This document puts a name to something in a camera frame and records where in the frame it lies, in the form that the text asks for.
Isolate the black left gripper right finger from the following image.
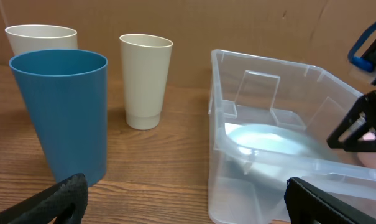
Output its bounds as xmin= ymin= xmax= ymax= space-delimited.
xmin=284 ymin=177 xmax=376 ymax=224

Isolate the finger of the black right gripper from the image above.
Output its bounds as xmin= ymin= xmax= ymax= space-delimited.
xmin=327 ymin=90 xmax=376 ymax=152

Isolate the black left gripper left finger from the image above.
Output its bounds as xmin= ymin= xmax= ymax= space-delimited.
xmin=0 ymin=173 xmax=88 ymax=224

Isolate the pink plastic bowl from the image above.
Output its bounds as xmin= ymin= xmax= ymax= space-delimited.
xmin=358 ymin=132 xmax=376 ymax=171

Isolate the grey plastic plate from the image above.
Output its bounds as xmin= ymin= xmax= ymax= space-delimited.
xmin=225 ymin=123 xmax=341 ymax=190

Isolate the clear plastic storage bin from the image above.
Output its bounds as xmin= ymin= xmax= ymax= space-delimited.
xmin=208 ymin=50 xmax=376 ymax=223

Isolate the blue plastic cup near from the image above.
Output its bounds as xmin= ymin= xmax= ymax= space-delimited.
xmin=9 ymin=49 xmax=108 ymax=186

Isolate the cream plastic cup right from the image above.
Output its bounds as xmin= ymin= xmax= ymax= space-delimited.
xmin=119 ymin=34 xmax=173 ymax=130

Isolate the cream plastic cup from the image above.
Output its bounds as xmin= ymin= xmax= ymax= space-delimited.
xmin=119 ymin=34 xmax=173 ymax=130
xmin=5 ymin=24 xmax=78 ymax=55

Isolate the cream plastic cup left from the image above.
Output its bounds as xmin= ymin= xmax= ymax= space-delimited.
xmin=5 ymin=24 xmax=78 ymax=55

